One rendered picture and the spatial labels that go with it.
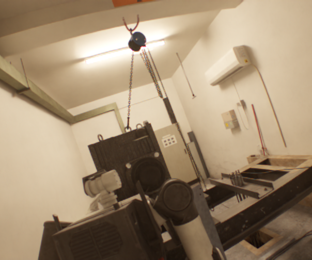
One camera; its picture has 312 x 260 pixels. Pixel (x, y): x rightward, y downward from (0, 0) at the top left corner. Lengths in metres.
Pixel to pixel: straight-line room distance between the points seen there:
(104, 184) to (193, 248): 0.35
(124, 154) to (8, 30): 1.43
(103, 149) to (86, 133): 3.41
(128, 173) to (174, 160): 3.34
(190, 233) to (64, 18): 1.85
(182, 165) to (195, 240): 4.16
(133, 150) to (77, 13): 1.30
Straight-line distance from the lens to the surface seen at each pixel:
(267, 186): 1.99
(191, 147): 4.81
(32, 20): 2.02
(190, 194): 0.55
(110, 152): 1.40
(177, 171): 4.71
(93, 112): 4.73
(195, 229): 0.62
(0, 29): 2.08
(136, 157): 1.41
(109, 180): 0.64
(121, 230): 0.47
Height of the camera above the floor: 1.49
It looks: level
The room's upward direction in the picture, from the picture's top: 21 degrees counter-clockwise
